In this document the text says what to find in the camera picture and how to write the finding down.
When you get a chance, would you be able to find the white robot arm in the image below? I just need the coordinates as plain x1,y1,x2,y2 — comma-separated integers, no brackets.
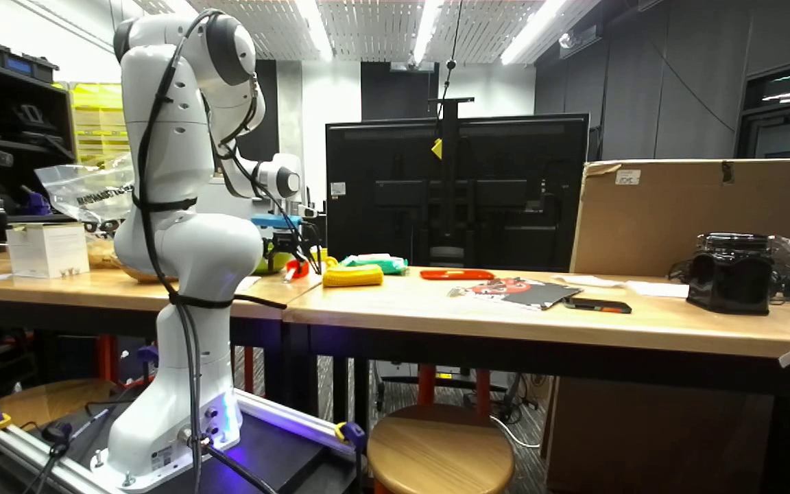
98,11,264,491

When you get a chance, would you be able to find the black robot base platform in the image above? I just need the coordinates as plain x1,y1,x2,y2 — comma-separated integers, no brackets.
0,390,365,494

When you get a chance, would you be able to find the green wet wipes pack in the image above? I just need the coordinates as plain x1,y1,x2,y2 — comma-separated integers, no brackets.
339,251,408,275

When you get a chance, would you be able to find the red flat square item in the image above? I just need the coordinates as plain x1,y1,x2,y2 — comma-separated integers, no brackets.
419,269,496,279

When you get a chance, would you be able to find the yellow crumpled cloth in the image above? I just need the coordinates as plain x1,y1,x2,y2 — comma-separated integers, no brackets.
324,265,385,287

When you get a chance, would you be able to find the green plastic bowl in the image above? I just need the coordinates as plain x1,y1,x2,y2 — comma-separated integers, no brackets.
254,246,290,275

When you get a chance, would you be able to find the large black monitor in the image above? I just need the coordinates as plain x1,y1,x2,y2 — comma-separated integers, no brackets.
326,114,588,272

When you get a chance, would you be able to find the black smartphone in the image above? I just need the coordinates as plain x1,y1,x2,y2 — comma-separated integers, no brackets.
566,295,631,316

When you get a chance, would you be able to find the round wooden stool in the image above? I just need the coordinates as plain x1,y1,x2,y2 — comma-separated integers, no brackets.
368,405,516,494

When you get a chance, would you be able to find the brown cardboard panel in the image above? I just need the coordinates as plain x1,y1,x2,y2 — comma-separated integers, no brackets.
571,159,790,276

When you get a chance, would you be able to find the clear plastic bag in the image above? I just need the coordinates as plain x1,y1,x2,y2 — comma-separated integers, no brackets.
36,157,134,225

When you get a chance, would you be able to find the white cardboard box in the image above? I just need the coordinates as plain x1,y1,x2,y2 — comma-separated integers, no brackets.
6,221,91,279

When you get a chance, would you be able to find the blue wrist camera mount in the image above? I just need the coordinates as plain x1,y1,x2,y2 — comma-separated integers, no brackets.
253,214,301,231

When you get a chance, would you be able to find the black camera device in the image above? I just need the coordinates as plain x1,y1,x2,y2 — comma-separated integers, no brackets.
688,231,774,316

